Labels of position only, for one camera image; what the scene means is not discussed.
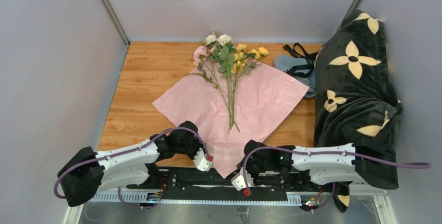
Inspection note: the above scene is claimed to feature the white fake rose stem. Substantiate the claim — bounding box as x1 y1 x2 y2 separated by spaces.
204 32 238 130

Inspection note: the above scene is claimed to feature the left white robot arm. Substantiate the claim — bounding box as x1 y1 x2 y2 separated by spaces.
53 121 213 207

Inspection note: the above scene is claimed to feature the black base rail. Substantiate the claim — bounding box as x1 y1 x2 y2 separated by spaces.
126 167 333 208

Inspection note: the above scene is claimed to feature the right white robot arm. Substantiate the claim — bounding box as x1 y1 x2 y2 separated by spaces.
231 140 399 192

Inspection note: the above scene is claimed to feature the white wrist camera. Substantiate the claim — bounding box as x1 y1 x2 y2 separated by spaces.
193 148 213 172
231 173 254 191

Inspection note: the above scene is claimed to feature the black strap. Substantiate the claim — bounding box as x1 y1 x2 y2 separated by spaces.
283 43 320 78

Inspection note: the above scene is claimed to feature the light blue cloth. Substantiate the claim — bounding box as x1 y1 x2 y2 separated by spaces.
273 55 316 98

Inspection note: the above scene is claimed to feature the yellow fake flower stem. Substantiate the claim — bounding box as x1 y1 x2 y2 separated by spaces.
229 44 270 132

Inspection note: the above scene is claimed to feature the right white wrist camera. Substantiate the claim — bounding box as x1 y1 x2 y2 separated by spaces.
231 173 254 191

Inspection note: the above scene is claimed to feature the dark floral blanket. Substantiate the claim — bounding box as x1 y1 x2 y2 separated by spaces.
312 9 403 214

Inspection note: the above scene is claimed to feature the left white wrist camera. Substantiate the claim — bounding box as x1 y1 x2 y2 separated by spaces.
193 148 213 172

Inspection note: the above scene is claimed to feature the pink fake flower stem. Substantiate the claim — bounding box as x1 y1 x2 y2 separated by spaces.
191 45 240 131

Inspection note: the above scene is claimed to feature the pink wrapping paper sheet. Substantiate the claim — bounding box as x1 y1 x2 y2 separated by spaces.
152 64 309 178

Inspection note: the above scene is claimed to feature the small bud leafy sprig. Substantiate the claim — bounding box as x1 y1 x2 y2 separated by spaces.
187 63 220 90

